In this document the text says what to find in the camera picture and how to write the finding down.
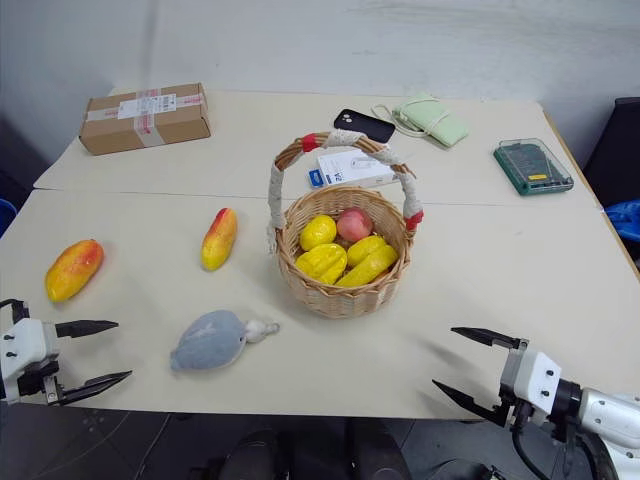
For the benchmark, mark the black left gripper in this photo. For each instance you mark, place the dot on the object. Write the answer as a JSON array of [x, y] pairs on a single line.
[[35, 382]]

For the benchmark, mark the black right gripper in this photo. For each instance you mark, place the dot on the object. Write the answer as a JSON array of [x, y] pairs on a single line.
[[512, 370]]

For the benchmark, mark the large yellow red mango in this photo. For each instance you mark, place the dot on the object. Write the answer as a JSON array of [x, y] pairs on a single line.
[[74, 270]]

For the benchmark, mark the grey plush toy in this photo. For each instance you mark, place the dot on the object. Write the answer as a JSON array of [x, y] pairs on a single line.
[[210, 342]]

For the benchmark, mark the yellow banana piece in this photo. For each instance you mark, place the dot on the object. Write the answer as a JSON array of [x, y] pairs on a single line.
[[367, 270]]

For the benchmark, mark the blue object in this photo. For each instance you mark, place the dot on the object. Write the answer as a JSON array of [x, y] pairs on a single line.
[[6, 215]]

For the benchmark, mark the slim yellow red mango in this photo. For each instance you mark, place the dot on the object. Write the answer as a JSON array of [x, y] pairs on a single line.
[[219, 240]]

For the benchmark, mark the pink peach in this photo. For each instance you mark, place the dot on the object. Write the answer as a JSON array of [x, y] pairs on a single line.
[[355, 225]]

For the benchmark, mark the blue plastic bag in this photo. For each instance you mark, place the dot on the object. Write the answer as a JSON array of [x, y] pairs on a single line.
[[625, 225]]

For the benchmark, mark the green screwdriver bit case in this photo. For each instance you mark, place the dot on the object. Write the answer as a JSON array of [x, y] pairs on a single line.
[[532, 167]]

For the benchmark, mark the yellow lemon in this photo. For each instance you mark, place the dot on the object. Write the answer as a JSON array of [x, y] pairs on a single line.
[[318, 231]]

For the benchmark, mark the taped brown cardboard box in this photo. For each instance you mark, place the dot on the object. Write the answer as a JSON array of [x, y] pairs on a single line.
[[145, 127]]

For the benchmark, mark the white box with blue label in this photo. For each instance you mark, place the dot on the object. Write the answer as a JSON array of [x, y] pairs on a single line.
[[352, 167]]

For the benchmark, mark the black chair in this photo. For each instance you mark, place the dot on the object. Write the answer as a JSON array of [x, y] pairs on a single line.
[[617, 150]]

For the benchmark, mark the black phone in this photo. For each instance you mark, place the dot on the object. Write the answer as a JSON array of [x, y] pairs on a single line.
[[365, 126]]

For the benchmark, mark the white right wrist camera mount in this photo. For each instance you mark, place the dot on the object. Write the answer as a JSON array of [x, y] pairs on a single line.
[[537, 382]]

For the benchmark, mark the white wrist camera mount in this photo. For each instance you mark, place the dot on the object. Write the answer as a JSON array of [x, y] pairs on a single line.
[[27, 345], [537, 382]]

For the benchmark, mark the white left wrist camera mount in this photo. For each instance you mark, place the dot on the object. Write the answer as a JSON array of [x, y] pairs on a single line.
[[27, 345]]

